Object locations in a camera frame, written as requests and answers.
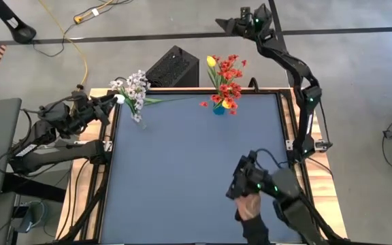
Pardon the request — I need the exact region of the dark blue cable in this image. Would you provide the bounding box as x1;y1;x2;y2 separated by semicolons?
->
254;147;287;170

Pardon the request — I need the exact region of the blue glass vase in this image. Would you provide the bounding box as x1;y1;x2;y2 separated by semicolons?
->
212;103;227;116

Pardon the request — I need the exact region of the black perforated computer case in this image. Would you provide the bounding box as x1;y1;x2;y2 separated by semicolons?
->
145;44;201;88

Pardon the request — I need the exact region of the cable with yellow plug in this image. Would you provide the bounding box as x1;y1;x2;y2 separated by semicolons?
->
31;0;136;58

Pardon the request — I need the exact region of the person's hand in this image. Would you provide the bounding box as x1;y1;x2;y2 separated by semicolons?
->
234;191;262;222

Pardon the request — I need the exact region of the black cable loop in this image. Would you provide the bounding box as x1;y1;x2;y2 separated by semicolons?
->
248;77;261;93

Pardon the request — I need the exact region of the red flower bunch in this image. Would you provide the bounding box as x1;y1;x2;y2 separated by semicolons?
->
199;53;248;116

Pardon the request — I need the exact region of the person's forearm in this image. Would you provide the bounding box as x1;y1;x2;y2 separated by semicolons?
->
235;213;272;245

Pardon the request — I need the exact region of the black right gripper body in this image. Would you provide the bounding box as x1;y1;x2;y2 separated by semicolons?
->
233;13;257;39

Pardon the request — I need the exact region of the black leader arm handle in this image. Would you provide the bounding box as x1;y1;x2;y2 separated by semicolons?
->
225;150;275;201

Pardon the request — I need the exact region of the white flower bunch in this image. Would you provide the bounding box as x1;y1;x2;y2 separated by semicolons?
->
109;69;152;124

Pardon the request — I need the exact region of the silver metal bracket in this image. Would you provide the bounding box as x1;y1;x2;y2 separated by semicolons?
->
285;138;333;152
73;140;114;153

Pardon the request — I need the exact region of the clear cut-glass vase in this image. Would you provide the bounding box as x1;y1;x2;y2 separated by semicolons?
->
135;114;148;131

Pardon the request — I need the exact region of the long yellow cable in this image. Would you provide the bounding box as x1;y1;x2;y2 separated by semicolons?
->
37;0;90;88

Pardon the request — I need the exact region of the black rig strut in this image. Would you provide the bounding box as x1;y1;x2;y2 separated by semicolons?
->
58;163;112;242

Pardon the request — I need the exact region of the black table frame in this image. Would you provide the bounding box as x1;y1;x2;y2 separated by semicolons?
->
92;87;314;245

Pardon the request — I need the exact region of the black stand leg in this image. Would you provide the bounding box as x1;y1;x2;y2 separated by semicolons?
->
0;0;37;45

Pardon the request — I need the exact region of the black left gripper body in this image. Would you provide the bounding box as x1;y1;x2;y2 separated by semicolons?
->
65;90;97;132

